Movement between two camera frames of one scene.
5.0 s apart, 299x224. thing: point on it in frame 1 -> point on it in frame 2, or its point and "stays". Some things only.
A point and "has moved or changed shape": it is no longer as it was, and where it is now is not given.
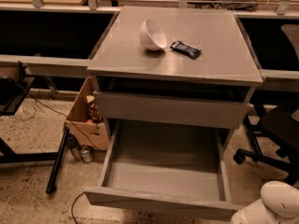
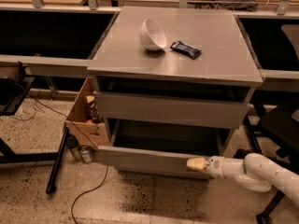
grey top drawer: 170,109 stays
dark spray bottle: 73,144 stays
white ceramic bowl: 151,36 stays
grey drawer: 168,167 has moved or changed shape
